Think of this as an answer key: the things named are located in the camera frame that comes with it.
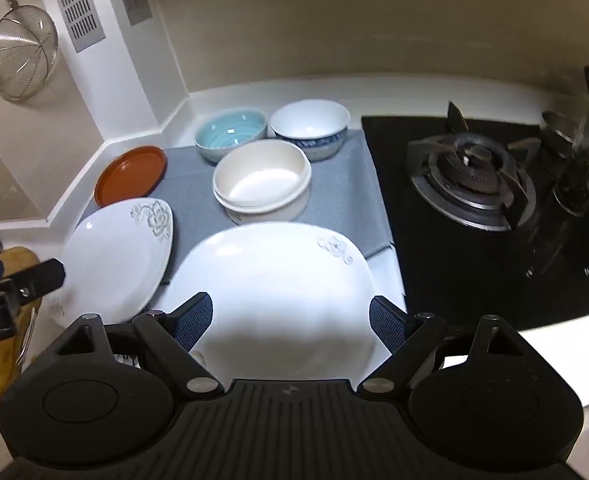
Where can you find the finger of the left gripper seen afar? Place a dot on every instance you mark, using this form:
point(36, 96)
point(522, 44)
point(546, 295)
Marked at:
point(35, 282)

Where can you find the white bowl blue pattern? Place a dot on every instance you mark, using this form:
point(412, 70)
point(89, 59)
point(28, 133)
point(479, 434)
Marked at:
point(317, 127)

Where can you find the grey vent grille near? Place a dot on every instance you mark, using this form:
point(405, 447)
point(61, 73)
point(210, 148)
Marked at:
point(82, 22)

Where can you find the glass jar on stove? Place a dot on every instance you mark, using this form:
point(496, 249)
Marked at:
point(586, 159)

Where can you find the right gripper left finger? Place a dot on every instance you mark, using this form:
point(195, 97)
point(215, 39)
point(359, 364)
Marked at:
point(168, 338)

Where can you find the cream bowls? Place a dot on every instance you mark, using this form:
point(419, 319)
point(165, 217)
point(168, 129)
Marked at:
point(263, 181)

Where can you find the metal pot on stove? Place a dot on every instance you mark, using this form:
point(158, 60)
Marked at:
point(558, 132)

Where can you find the metal wire strainer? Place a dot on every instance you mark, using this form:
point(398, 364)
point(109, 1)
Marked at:
point(28, 50)

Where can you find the white floral square plate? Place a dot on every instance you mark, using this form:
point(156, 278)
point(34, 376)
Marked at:
point(115, 261)

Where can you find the large white square plate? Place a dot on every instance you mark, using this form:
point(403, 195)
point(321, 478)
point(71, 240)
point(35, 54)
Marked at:
point(290, 302)

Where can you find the light blue ceramic bowl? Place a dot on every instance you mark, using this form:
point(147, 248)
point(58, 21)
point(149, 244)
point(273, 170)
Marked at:
point(228, 130)

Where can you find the orange round plate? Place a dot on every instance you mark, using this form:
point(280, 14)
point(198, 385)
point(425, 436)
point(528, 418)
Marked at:
point(134, 174)

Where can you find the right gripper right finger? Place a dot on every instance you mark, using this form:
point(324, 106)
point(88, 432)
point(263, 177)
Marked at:
point(412, 342)

